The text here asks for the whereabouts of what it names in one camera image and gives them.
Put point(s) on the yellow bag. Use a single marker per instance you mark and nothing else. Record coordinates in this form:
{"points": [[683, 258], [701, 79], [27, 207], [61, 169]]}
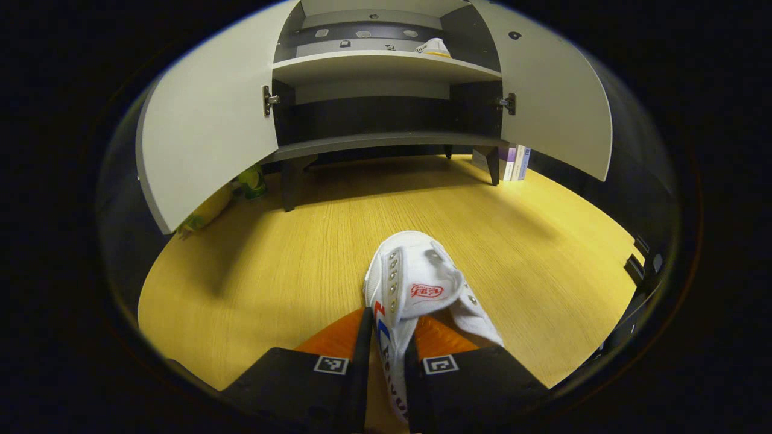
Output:
{"points": [[211, 208]]}

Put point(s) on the white canvas shoe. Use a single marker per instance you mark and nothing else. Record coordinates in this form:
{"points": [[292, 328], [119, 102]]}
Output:
{"points": [[435, 47], [416, 271]]}

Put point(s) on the white cabinet shelf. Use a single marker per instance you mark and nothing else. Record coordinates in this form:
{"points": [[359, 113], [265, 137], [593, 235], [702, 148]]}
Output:
{"points": [[362, 63]]}

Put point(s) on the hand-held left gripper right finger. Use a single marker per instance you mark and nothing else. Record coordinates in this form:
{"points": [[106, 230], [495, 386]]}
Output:
{"points": [[412, 386]]}

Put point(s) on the white door with camera sticker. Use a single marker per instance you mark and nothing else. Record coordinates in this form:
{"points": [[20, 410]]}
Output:
{"points": [[211, 120]]}

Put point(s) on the green bottle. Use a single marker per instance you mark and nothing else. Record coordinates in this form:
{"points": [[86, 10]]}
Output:
{"points": [[252, 184]]}

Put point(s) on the white door with headphones sticker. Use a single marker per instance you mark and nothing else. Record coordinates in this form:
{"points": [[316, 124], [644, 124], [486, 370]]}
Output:
{"points": [[555, 102]]}

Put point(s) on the white pink paperback book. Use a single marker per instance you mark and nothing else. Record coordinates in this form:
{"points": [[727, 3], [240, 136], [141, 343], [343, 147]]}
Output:
{"points": [[508, 169]]}

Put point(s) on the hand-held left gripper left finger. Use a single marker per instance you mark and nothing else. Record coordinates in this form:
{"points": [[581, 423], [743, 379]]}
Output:
{"points": [[363, 361]]}

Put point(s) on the white shoe cabinet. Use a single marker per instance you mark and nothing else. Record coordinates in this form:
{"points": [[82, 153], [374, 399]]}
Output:
{"points": [[368, 91]]}

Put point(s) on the metal door hinge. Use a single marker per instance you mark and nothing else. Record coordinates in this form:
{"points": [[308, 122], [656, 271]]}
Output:
{"points": [[510, 103], [267, 99]]}

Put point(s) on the dark cabinet bottom panel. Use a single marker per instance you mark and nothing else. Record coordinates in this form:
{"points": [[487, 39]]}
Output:
{"points": [[374, 141]]}

